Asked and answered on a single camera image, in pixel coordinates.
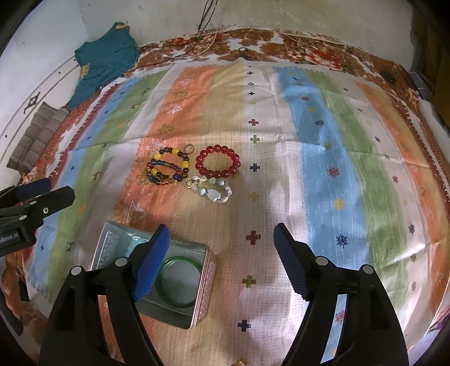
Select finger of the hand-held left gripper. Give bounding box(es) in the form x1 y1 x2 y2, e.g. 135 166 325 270
0 178 52 209
0 186 75 230

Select striped colourful blanket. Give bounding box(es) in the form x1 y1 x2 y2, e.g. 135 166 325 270
0 28 450 366

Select teal garment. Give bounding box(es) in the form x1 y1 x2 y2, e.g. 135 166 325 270
67 22 138 110

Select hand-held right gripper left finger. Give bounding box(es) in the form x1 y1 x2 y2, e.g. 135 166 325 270
39 224 172 366

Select striped pillows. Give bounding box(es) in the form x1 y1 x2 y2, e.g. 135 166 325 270
7 102 70 174

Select black cable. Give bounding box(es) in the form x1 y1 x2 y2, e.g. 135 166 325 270
197 0 221 39

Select red bead bracelet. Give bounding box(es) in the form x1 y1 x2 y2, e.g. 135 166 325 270
195 144 242 179

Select pile of coloured marbles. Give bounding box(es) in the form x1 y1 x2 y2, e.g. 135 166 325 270
147 148 191 186

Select green bangle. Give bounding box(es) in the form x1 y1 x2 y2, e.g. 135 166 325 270
160 258 204 309

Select white cable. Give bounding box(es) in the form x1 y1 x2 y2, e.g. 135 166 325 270
165 26 226 59

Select square metal tin box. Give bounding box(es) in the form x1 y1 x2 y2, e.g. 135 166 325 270
91 220 219 330

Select beige cable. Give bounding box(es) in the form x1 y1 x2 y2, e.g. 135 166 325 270
278 30 345 47

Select colourful striped mat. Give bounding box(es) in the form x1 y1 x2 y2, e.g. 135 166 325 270
26 61 450 366

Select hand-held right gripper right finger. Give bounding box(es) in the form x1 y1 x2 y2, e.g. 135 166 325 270
273 222 410 366

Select white stone bracelet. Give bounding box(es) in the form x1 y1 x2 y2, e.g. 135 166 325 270
197 177 233 205

